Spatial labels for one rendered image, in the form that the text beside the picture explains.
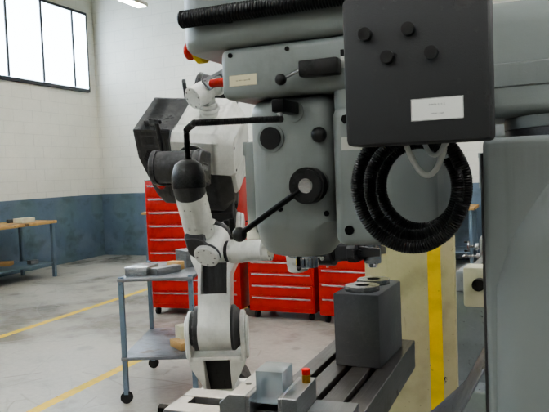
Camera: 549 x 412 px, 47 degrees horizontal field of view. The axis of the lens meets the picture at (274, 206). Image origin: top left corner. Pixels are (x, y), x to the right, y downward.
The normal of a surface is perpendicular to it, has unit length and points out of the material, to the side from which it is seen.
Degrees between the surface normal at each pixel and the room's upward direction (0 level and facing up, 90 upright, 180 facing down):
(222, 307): 60
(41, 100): 90
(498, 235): 90
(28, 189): 90
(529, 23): 90
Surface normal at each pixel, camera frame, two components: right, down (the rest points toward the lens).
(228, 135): 0.66, -0.51
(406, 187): -0.38, 0.07
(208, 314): -0.05, -0.45
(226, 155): 0.57, 0.40
